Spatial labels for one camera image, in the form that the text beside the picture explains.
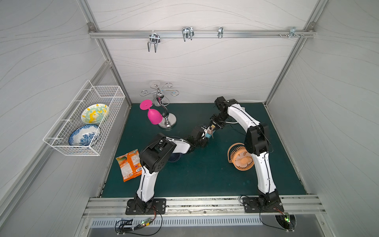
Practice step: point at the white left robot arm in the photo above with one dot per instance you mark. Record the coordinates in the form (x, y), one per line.
(153, 159)

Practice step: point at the chrome glass holder stand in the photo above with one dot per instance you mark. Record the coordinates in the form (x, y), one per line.
(169, 119)

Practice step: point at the looped metal hook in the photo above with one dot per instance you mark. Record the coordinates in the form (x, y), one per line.
(187, 33)

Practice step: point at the aluminium front frame rail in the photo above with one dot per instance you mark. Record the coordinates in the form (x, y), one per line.
(206, 206)

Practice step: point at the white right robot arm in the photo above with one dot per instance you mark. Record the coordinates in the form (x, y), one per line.
(257, 145)

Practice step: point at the blue white patterned plate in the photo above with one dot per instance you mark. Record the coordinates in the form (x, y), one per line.
(85, 135)

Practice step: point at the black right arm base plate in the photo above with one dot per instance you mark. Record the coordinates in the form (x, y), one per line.
(263, 205)

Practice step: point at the light blue power strip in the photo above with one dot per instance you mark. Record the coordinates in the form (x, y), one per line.
(208, 135)

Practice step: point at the navy blue desk fan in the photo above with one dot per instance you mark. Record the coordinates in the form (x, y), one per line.
(174, 157)

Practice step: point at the yellow green patterned plate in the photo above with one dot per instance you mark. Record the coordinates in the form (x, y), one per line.
(94, 114)

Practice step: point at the double prong metal hook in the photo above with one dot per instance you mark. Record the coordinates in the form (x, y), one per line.
(154, 40)

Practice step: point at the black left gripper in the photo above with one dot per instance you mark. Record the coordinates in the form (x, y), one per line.
(203, 135)

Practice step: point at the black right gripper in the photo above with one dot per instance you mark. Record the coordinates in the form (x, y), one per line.
(214, 123)

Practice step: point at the white wire wall basket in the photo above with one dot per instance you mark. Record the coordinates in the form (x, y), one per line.
(70, 120)

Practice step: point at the small flat metal hook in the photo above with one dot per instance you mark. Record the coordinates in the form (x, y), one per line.
(220, 32)

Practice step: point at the magenta plastic wine glass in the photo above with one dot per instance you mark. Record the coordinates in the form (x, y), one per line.
(154, 116)

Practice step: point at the orange snack packet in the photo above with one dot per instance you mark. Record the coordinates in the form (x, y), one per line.
(130, 165)

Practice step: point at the orange desk fan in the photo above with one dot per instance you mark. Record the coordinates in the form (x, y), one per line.
(239, 157)

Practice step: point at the aluminium top rail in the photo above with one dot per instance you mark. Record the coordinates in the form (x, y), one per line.
(198, 34)

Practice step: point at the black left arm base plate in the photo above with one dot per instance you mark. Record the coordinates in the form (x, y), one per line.
(138, 207)

